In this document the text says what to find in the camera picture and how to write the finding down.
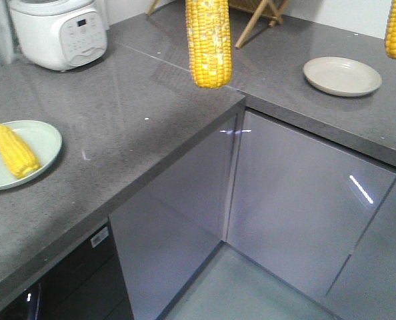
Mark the light green plate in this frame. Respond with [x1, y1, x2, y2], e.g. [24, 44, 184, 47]
[0, 120, 62, 190]

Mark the white cabinet door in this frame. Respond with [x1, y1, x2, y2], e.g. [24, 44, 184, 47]
[109, 118, 237, 319]

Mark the black two-drawer disinfection cabinet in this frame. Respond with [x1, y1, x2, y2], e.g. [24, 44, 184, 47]
[0, 225, 133, 319]

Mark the wooden folding rack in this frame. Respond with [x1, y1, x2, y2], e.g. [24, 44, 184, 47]
[145, 0, 289, 49]

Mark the white rice cooker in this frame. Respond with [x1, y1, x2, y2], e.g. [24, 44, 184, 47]
[9, 1, 107, 71]

